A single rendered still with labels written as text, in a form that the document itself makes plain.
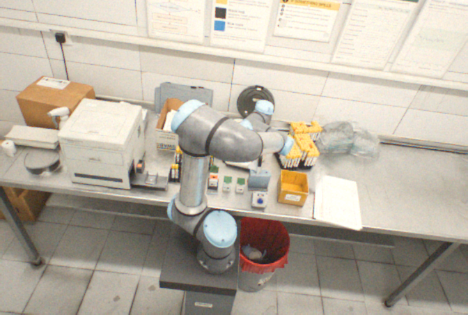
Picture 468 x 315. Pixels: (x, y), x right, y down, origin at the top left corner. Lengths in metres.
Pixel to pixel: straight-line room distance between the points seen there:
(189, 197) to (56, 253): 1.60
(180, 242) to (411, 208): 1.18
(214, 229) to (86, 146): 0.67
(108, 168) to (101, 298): 1.03
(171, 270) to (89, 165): 0.60
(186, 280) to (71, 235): 1.45
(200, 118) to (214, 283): 0.67
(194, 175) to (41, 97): 1.16
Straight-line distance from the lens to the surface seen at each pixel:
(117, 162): 1.50
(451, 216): 2.02
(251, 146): 0.87
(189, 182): 1.04
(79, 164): 1.59
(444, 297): 2.90
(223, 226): 1.14
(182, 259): 1.33
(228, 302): 1.47
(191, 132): 0.88
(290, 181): 1.70
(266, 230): 2.18
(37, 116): 2.01
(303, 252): 2.57
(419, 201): 1.98
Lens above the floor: 2.12
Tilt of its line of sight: 41 degrees down
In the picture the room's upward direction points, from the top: 9 degrees clockwise
